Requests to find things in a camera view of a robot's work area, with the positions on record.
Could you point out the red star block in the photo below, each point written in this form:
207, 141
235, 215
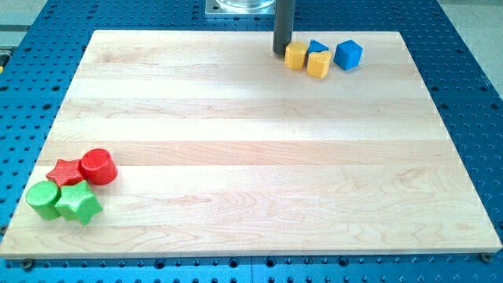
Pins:
66, 173

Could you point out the wooden board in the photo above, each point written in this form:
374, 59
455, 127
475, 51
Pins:
223, 150

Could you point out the yellow hexagon block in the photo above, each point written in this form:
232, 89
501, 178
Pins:
295, 55

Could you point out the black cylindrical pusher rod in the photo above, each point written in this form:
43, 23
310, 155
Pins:
283, 25

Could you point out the green star block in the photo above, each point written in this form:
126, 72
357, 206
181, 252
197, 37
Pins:
78, 202

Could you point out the blue triangle block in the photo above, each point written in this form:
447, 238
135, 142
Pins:
316, 47

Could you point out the red cylinder block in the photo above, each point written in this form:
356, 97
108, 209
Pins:
98, 167

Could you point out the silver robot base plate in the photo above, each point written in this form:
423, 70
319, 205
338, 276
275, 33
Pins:
239, 7

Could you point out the blue cube block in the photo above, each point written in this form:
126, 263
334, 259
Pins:
348, 54

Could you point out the green cylinder block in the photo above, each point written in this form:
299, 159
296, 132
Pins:
42, 197

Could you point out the yellow heart block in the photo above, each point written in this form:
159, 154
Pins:
318, 64

